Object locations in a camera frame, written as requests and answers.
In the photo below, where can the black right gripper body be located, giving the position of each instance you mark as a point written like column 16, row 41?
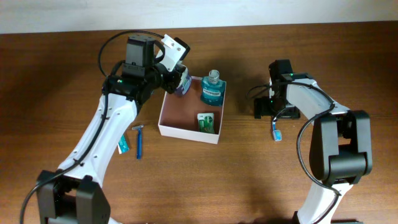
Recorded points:
column 276, row 106

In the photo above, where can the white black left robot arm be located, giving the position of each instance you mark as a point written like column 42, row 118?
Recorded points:
column 73, row 193

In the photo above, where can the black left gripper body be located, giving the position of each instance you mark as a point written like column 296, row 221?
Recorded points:
column 158, row 74

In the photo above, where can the blue white toothbrush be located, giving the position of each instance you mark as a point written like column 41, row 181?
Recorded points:
column 276, row 133

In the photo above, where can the green soap box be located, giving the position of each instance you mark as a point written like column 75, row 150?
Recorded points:
column 206, row 123

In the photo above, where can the green white toothpaste tube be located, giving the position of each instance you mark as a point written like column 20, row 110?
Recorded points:
column 123, row 145

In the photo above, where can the blue disposable razor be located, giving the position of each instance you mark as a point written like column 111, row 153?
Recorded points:
column 139, row 140

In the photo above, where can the foam pump bottle blue liquid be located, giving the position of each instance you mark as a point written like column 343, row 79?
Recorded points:
column 185, row 82

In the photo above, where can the teal mouthwash bottle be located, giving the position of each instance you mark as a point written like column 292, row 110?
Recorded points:
column 213, row 89

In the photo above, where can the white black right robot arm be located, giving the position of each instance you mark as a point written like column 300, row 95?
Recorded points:
column 333, row 146

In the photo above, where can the pink white open box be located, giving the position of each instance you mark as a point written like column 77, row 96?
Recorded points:
column 178, row 115

